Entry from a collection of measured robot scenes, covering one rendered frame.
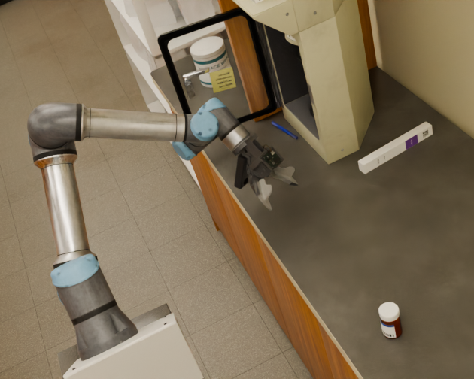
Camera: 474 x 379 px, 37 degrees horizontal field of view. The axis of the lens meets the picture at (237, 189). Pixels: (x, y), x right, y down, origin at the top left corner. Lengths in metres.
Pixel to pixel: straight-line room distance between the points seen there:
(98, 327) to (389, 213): 0.85
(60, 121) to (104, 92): 3.14
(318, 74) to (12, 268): 2.31
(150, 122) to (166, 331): 0.54
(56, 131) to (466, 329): 1.10
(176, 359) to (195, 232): 1.91
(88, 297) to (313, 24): 0.92
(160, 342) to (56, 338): 1.80
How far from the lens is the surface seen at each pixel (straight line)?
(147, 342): 1.65
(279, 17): 1.93
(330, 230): 2.02
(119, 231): 3.77
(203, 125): 1.86
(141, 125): 1.85
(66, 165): 1.95
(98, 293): 1.76
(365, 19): 2.54
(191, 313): 3.22
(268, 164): 2.00
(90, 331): 1.75
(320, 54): 2.04
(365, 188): 2.13
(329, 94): 2.11
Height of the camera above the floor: 2.35
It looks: 39 degrees down
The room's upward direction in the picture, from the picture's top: 19 degrees counter-clockwise
